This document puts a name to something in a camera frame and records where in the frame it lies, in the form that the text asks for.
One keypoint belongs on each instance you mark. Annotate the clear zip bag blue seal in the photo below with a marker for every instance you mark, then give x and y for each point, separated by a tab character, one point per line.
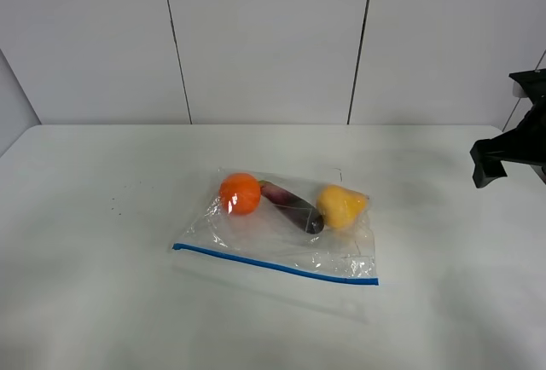
264	253

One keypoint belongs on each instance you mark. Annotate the yellow toy pear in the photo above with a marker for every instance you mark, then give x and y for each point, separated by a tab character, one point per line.
340	207

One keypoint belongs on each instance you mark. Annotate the purple toy eggplant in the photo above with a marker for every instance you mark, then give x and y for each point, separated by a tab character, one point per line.
298	211

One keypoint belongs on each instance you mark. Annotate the orange toy fruit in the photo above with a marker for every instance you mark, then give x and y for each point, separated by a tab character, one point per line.
240	194

